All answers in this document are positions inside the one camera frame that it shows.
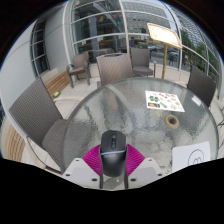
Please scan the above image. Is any brass table hole ring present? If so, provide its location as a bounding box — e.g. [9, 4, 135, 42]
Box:
[164, 114, 181, 130]

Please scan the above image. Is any brown wicker chair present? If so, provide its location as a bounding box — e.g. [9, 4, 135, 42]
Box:
[8, 77, 71, 174]
[95, 52, 135, 88]

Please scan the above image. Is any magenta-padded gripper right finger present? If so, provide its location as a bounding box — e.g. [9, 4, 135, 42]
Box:
[123, 143, 164, 190]

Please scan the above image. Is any brown wicker armchair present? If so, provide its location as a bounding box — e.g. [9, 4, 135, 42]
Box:
[65, 50, 92, 89]
[129, 46, 157, 78]

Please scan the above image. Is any gold-framed menu stand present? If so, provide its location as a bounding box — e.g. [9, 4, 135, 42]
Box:
[146, 22, 183, 80]

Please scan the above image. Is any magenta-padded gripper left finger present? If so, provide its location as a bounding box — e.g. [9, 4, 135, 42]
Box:
[61, 143, 104, 190]

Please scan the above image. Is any curved wooden slat bench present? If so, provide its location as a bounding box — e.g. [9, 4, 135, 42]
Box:
[4, 70, 71, 161]

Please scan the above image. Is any black computer mouse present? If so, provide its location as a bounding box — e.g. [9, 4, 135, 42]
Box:
[99, 129, 129, 178]

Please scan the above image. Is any laminated picture menu card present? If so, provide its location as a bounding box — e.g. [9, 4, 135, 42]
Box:
[145, 90, 186, 113]

